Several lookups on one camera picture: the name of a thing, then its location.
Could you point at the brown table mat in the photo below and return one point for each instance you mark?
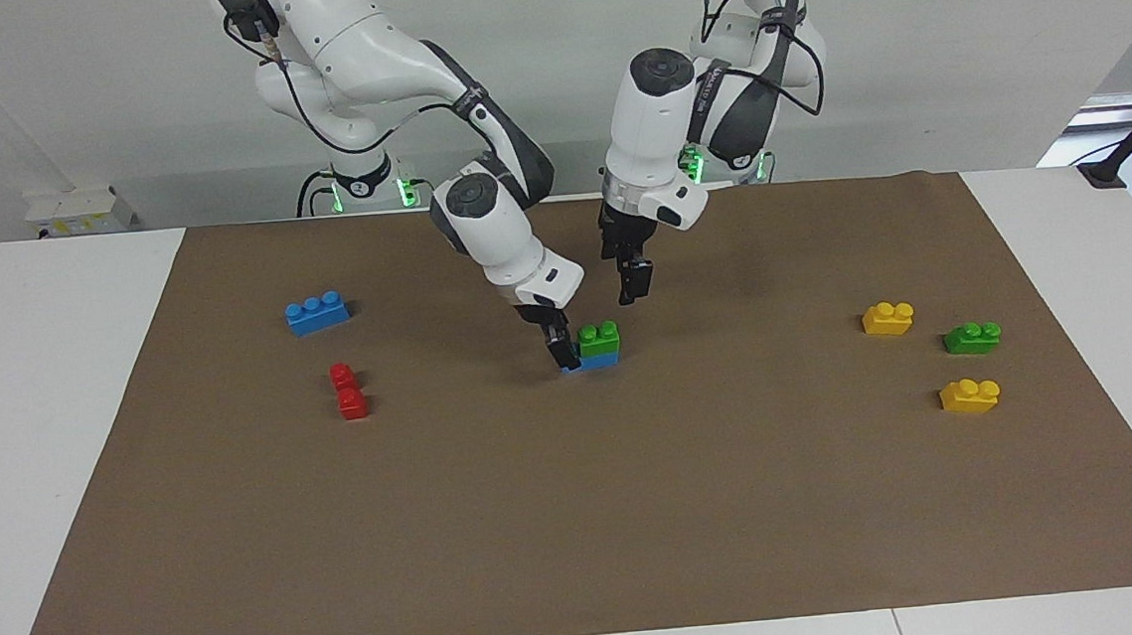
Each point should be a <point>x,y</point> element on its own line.
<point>579,506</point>

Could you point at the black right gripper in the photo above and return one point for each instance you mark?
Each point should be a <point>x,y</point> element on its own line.
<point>544,314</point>

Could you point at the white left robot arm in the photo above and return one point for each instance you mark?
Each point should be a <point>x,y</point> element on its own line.
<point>648,132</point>

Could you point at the red small block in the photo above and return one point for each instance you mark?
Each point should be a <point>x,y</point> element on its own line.
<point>343,376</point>
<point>352,404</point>

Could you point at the white wall outlet box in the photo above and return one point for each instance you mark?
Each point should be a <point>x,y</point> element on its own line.
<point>80,210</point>

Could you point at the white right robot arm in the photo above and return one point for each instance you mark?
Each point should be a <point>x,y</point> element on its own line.
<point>358,43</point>

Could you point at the green two-stud block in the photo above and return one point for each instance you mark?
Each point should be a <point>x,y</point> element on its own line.
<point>599,340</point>
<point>973,338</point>

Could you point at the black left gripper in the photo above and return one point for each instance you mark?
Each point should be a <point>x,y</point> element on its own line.
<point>630,233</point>

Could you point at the black angled stand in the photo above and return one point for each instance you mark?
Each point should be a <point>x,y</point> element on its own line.
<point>1131,134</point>

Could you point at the blue three-stud block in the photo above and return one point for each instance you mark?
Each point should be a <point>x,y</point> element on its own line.
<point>317,315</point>
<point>599,362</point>

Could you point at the yellow two-stud block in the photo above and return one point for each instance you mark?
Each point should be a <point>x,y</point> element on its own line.
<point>888,319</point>
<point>970,397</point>

